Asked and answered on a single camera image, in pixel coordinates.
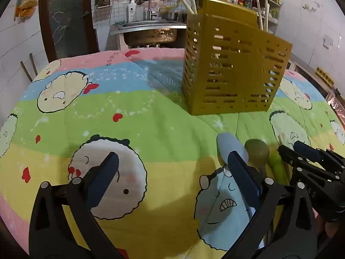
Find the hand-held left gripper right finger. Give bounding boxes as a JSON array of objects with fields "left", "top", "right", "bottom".
[{"left": 226, "top": 150, "right": 317, "bottom": 259}]

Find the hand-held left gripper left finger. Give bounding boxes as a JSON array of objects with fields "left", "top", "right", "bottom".
[{"left": 28, "top": 152, "right": 120, "bottom": 259}]

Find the printed cartoon blanket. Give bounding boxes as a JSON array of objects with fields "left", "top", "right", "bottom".
[{"left": 0, "top": 47, "right": 345, "bottom": 259}]

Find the hanging clear plastic bag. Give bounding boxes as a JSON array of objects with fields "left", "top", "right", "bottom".
[{"left": 14, "top": 0, "right": 39, "bottom": 21}]

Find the yellow slotted utensil holder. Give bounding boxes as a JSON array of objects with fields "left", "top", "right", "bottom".
[{"left": 182, "top": 0, "right": 293, "bottom": 115}]

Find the olive green spoon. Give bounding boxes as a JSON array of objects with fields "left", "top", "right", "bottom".
[{"left": 245, "top": 139, "right": 270, "bottom": 178}]

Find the brown framed glass door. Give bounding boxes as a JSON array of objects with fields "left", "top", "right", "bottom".
[{"left": 38, "top": 0, "right": 99, "bottom": 63}]

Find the yellow egg carton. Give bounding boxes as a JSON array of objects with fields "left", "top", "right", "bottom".
[{"left": 315, "top": 67, "right": 335, "bottom": 85}]

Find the wooden stick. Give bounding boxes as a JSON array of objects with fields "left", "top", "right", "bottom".
[
  {"left": 29, "top": 53, "right": 39, "bottom": 76},
  {"left": 20, "top": 61, "right": 33, "bottom": 83}
]

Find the white soap pump bottle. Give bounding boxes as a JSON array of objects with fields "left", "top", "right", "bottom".
[{"left": 126, "top": 0, "right": 138, "bottom": 23}]

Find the corner wall shelf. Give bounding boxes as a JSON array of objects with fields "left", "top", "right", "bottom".
[{"left": 232, "top": 0, "right": 282, "bottom": 25}]

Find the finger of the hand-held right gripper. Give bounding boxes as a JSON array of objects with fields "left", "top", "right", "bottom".
[
  {"left": 278, "top": 144, "right": 311, "bottom": 172},
  {"left": 293, "top": 140, "right": 345, "bottom": 168}
]

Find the steel kitchen sink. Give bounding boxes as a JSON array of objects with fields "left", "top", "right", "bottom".
[{"left": 110, "top": 20, "right": 187, "bottom": 48}]

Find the pink lace cloth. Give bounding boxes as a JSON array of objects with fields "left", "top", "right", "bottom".
[{"left": 331, "top": 88, "right": 345, "bottom": 120}]

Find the person's right hand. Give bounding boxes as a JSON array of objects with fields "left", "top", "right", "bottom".
[{"left": 316, "top": 216, "right": 338, "bottom": 239}]

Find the blue-handled utensil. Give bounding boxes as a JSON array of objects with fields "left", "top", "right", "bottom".
[{"left": 217, "top": 132, "right": 250, "bottom": 168}]

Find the steel faucet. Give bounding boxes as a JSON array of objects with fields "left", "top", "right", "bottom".
[{"left": 145, "top": 0, "right": 160, "bottom": 21}]

